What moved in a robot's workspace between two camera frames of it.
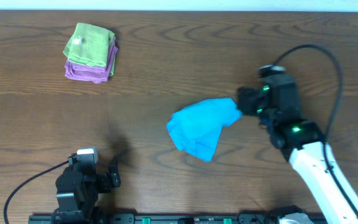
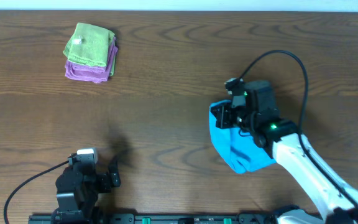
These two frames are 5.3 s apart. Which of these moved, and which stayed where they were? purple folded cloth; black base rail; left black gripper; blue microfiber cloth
Moved: blue microfiber cloth
Stayed: left black gripper; black base rail; purple folded cloth
